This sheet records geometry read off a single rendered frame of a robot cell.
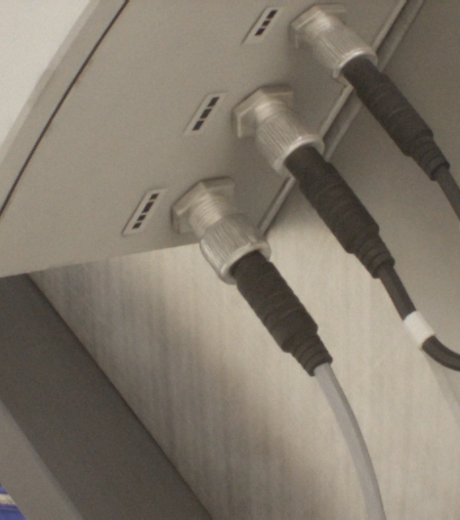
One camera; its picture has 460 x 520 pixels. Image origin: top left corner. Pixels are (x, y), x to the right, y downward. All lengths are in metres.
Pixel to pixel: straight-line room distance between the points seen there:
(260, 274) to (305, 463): 0.07
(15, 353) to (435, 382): 0.15
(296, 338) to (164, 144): 0.06
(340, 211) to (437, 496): 0.09
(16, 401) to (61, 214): 0.11
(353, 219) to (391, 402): 0.07
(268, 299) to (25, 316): 0.14
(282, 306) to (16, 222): 0.08
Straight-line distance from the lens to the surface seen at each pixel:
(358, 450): 0.82
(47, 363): 0.94
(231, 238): 0.84
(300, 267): 0.88
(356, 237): 0.81
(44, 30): 0.77
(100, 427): 0.93
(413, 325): 0.80
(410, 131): 0.79
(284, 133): 0.82
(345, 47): 0.80
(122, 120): 0.81
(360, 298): 0.86
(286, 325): 0.83
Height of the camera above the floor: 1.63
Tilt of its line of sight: 8 degrees down
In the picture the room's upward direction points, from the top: 3 degrees counter-clockwise
